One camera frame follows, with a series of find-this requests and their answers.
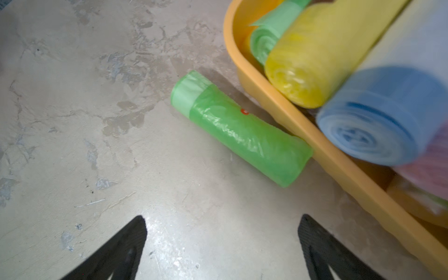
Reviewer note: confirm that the yellow plastic storage box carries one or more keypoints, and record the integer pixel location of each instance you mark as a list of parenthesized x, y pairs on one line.
[(365, 182)]

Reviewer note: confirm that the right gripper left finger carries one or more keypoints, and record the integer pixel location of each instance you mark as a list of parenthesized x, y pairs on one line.
[(118, 258)]

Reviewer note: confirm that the white roll blue end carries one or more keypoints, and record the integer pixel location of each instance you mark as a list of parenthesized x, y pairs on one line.
[(391, 107)]

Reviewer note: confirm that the pink roll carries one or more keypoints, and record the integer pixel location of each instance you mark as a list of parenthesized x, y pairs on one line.
[(430, 171)]

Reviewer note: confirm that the small yellow roll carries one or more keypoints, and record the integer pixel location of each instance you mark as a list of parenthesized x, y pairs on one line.
[(323, 47)]

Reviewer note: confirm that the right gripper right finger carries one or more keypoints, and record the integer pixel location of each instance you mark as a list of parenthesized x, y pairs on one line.
[(323, 253)]

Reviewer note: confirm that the dark green roll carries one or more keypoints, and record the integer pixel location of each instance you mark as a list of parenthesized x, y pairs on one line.
[(270, 28)]

